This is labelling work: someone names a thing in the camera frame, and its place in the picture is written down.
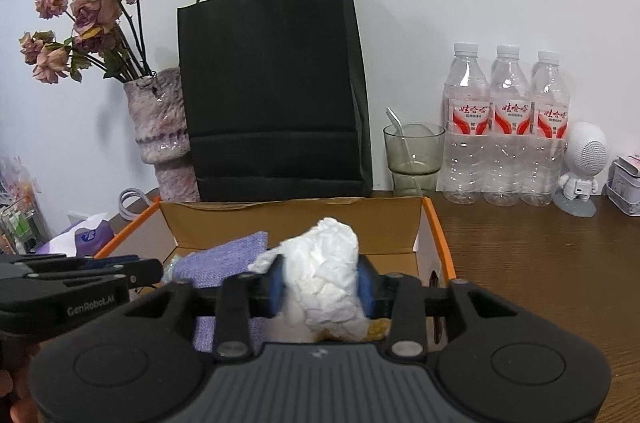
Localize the white tissue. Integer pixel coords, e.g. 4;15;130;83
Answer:
248;217;369;343

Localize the purple woven cloth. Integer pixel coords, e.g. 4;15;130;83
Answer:
172;231;268;353

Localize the person's hand on gripper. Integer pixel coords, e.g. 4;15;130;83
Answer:
1;367;39;423

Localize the pale green packet in box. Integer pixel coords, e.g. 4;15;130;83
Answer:
162;255;182;284

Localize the yellow white plush toy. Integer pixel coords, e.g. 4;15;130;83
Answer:
314;318;390;343

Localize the red cardboard pumpkin box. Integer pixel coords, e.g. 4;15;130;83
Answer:
96;198;456;287

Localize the purple tissue pack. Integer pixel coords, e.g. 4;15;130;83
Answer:
36;213;114;257

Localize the green tinted glass cup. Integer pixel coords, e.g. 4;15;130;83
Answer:
383;123;445;196

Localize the purple mottled ceramic vase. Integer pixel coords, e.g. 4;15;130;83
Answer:
124;68;200;203

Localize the clear straw in cup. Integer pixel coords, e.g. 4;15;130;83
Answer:
385;106;423;196

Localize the black paper shopping bag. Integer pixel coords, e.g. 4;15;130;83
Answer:
177;0;373;202

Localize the left water bottle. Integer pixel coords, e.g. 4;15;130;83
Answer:
440;42;491;205

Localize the water bottle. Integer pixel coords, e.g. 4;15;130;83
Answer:
440;42;491;205
483;45;532;206
521;51;570;206

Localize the middle water bottle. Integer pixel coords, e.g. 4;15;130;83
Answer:
483;45;532;206

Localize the dried pink flower bouquet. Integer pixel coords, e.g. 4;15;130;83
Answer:
20;0;154;85

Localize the right water bottle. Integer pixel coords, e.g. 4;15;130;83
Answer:
521;51;570;206

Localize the white astronaut robot figure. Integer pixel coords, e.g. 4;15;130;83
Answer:
553;122;608;218

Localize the white cable loop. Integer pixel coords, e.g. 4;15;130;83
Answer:
118;186;162;222

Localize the cluttered wire shelf rack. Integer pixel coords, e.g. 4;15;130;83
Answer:
0;155;49;255

